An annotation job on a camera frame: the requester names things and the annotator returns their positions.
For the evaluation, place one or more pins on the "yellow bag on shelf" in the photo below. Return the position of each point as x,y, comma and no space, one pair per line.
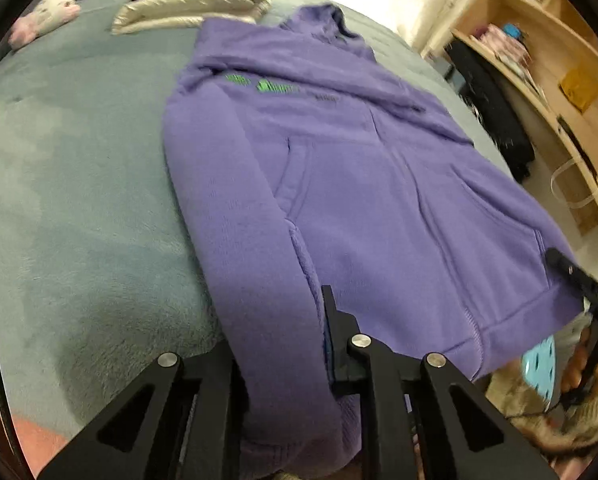
579,88

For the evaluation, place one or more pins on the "cream padded jacket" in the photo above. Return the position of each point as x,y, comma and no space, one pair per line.
139,15

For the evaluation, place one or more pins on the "light blue perforated stool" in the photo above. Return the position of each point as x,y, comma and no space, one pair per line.
538,368

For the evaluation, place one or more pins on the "purple fleece hoodie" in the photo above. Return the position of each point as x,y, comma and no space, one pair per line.
300,162

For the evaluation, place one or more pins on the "pink white plush toy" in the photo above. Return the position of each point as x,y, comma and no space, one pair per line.
47,16

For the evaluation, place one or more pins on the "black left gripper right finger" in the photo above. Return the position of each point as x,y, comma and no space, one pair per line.
421,418

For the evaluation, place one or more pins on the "right hand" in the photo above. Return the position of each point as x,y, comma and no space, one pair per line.
571,378

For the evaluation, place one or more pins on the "pink boxes on shelf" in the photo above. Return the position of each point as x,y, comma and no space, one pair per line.
507,49

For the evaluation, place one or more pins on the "wooden shelf unit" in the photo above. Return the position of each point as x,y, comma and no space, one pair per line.
558,39

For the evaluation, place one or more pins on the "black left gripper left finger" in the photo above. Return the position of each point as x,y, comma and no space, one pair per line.
178,419

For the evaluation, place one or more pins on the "grey-blue fleece blanket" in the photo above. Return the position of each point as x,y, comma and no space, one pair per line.
97,273

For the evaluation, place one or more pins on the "black hanging clothes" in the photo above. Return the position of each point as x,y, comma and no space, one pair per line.
495,113

